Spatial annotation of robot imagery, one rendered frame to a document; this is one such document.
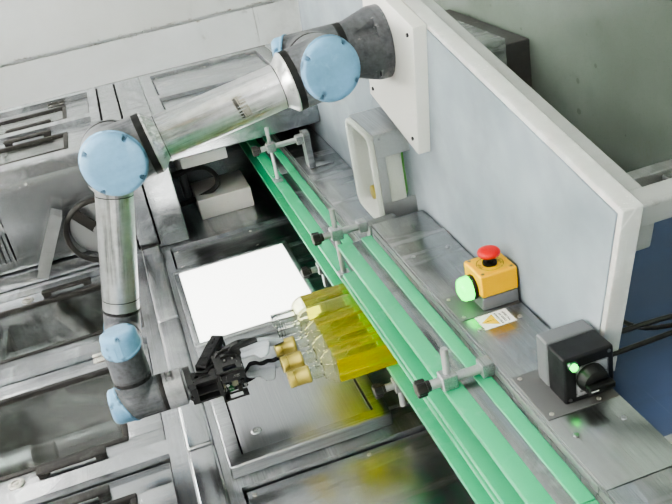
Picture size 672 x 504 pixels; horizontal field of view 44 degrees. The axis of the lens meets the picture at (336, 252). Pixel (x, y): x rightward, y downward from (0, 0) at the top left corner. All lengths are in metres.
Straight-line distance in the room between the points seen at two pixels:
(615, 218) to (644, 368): 0.31
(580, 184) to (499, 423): 0.37
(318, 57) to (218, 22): 3.83
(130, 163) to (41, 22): 3.80
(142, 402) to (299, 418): 0.32
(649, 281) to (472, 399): 0.44
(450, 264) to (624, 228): 0.55
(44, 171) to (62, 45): 2.76
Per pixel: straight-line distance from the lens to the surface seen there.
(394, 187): 1.88
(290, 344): 1.74
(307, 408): 1.79
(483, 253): 1.46
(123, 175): 1.51
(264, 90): 1.54
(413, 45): 1.60
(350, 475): 1.67
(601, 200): 1.17
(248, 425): 1.79
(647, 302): 1.53
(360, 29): 1.71
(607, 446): 1.21
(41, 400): 2.19
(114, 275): 1.73
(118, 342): 1.64
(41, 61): 5.31
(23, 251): 2.69
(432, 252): 1.68
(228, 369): 1.69
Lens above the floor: 1.31
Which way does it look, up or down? 11 degrees down
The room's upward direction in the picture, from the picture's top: 107 degrees counter-clockwise
